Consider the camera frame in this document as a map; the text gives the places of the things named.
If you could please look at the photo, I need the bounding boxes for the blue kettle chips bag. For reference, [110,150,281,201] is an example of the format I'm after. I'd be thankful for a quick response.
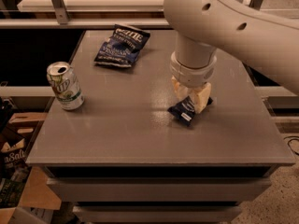
[94,24,150,68]

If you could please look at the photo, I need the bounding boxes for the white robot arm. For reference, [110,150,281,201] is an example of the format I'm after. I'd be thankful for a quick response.
[164,0,299,94]

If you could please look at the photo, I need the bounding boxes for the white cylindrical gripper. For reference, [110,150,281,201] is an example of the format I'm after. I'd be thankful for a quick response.
[170,53,217,114]

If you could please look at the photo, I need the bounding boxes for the blue rxbar blueberry bar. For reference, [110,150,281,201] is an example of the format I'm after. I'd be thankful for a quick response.
[167,96,195,127]

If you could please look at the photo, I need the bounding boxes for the cardboard box with items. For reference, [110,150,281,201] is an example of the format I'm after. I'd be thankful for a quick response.
[0,99,61,224]

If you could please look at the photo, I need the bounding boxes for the black cable on floor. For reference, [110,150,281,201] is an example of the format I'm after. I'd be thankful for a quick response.
[283,135,299,156]

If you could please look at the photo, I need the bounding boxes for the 7up soda can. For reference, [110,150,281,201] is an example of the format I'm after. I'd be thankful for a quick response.
[47,62,84,110]

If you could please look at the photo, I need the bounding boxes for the grey drawer cabinet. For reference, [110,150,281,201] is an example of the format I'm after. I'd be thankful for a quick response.
[27,30,294,224]

